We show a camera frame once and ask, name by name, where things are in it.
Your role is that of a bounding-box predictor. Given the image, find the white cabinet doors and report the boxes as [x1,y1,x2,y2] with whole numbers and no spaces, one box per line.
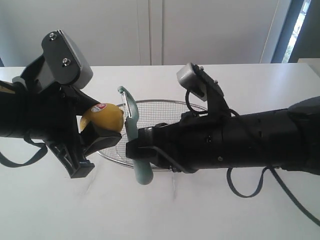
[0,0,290,67]

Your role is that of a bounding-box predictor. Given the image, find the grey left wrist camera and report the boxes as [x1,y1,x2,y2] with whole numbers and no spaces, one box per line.
[19,29,94,93]

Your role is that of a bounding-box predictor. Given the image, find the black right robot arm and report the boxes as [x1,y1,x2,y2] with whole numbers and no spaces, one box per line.
[125,97,320,175]

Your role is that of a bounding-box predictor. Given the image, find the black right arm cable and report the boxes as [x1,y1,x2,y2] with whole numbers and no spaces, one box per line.
[185,88,320,228]

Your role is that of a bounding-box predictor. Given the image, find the yellow lemon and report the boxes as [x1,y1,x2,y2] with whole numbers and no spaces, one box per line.
[79,103,124,133]

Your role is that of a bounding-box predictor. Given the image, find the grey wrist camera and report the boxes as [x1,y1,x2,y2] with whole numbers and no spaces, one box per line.
[176,62,231,118]
[19,29,94,93]

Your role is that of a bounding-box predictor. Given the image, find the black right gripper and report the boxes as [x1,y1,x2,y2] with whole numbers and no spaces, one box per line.
[125,109,300,173]

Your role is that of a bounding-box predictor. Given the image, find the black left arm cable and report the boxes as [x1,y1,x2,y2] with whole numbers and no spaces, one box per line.
[0,134,48,168]

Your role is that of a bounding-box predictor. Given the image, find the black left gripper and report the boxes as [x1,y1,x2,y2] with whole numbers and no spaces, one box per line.
[0,81,122,178]

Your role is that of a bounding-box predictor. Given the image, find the oval wire mesh basket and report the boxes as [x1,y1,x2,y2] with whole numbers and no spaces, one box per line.
[97,99,208,171]

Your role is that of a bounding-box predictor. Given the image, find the teal handled peeler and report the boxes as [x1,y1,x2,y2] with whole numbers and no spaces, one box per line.
[117,86,154,185]

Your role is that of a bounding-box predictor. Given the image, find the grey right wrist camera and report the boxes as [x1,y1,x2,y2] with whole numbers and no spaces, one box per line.
[176,62,231,118]

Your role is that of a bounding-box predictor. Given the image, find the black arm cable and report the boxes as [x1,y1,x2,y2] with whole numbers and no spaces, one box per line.
[185,88,320,228]
[0,134,48,168]

